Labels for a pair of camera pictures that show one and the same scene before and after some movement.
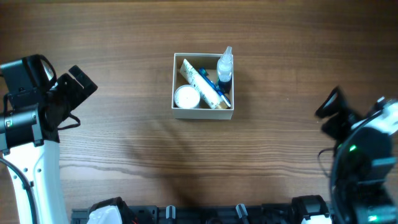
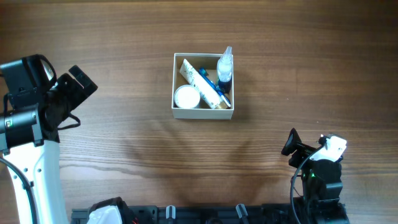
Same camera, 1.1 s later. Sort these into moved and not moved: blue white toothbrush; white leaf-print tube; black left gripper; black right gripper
Moved: black right gripper
Not moved: blue white toothbrush; white leaf-print tube; black left gripper
